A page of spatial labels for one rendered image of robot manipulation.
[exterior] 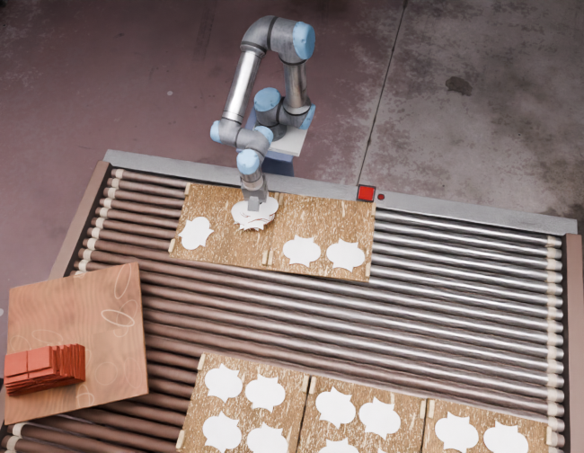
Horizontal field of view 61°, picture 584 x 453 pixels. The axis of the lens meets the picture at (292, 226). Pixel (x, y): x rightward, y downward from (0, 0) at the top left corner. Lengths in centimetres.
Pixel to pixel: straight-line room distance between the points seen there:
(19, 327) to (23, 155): 201
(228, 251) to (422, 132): 187
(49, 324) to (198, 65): 242
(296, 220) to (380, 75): 192
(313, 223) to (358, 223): 19
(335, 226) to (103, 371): 104
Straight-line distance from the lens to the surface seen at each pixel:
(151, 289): 209
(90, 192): 234
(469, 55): 398
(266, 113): 217
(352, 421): 187
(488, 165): 344
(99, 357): 196
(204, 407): 192
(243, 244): 204
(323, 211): 208
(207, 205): 215
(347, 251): 199
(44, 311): 210
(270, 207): 201
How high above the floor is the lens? 280
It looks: 65 degrees down
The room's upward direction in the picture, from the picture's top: 8 degrees counter-clockwise
